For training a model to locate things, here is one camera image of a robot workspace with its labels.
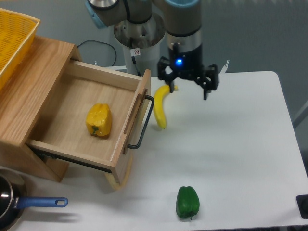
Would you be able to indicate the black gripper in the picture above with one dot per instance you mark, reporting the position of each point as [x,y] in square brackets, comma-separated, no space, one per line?
[187,65]

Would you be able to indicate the yellow bell pepper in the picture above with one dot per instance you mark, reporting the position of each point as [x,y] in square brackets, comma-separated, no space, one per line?
[99,120]

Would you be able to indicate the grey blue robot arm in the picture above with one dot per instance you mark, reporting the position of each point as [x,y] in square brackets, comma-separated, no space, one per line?
[182,18]

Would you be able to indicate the green bell pepper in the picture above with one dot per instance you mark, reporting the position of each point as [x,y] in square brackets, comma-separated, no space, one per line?
[187,203]

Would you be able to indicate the open wooden top drawer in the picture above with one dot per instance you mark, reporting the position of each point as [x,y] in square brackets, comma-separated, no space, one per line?
[61,132]

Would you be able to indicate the wooden drawer cabinet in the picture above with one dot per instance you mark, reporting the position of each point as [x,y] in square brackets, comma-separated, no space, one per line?
[22,101]

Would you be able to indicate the yellow banana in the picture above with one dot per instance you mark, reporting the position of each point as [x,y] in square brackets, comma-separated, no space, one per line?
[159,113]

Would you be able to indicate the yellow plastic basket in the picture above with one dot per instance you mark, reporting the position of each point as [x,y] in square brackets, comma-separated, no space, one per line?
[17,32]

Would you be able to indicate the black device at table edge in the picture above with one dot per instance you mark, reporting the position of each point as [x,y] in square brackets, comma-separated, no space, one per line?
[302,202]

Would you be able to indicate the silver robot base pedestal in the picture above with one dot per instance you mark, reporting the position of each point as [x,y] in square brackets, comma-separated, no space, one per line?
[141,44]

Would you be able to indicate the black metal drawer handle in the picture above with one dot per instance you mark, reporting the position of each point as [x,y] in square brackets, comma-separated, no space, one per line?
[136,146]

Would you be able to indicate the blue handled frying pan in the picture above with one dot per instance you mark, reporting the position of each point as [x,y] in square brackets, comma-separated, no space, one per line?
[14,199]

